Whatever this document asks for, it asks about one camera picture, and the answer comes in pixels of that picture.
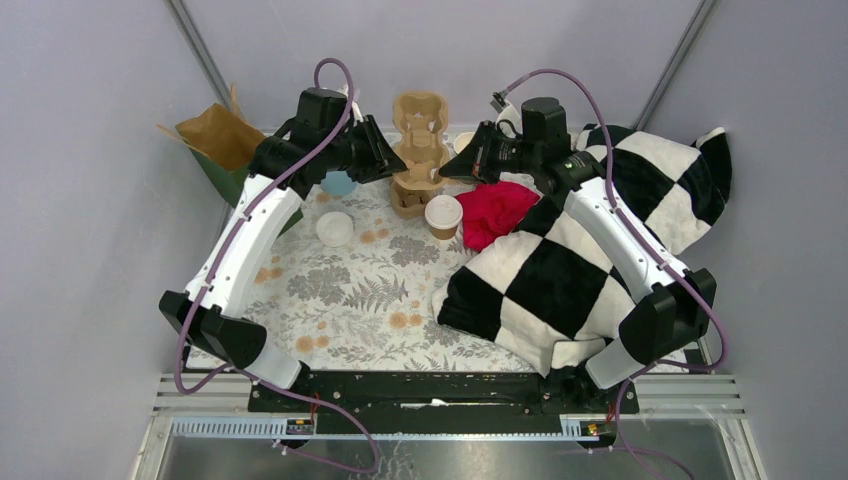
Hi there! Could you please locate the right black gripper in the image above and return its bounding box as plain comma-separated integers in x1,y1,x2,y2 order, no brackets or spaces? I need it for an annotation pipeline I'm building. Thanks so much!
439,121,540,186

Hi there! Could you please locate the white plastic cup lid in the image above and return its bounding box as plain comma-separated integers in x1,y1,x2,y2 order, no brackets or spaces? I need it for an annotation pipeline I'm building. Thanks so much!
315,211,354,248

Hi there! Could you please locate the brown cardboard cup carrier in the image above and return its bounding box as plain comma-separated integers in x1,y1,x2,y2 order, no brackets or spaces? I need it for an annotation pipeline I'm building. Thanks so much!
390,181,437,219

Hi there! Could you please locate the brown paper coffee cup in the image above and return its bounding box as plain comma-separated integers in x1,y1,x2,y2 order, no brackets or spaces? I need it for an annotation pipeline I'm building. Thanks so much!
424,195,464,240

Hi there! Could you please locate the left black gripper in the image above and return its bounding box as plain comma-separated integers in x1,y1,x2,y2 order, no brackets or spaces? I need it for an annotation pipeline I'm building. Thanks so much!
322,113,407,183

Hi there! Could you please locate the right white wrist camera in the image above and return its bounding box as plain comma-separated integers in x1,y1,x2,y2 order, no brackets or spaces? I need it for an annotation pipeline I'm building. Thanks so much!
490,92,522,138

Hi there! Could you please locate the black white checkered blanket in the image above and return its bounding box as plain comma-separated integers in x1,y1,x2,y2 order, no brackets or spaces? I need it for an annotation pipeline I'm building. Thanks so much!
431,121,734,382

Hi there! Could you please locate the green brown paper bag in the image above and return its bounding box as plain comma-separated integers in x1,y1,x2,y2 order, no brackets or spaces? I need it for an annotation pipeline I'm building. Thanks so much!
156,84,266,209

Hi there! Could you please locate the stack of brown paper cups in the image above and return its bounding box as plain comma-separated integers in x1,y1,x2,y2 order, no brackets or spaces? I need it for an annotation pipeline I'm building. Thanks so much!
453,132,474,154

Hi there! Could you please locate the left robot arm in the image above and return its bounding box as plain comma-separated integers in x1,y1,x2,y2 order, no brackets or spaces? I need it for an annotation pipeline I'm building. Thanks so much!
159,87,406,411

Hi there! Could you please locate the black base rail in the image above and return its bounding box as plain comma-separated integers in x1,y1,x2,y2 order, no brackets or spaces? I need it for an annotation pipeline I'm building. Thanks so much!
248,370,639,436

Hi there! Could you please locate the red cloth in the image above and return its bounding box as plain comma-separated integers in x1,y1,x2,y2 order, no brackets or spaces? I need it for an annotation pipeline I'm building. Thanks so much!
456,181,540,252

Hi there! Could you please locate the floral table mat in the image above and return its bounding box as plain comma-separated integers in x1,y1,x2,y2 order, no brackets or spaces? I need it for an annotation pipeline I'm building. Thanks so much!
185,129,690,375

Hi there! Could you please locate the light blue straw cup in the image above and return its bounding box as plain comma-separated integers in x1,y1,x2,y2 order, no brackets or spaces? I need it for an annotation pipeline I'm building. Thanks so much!
320,171,358,197

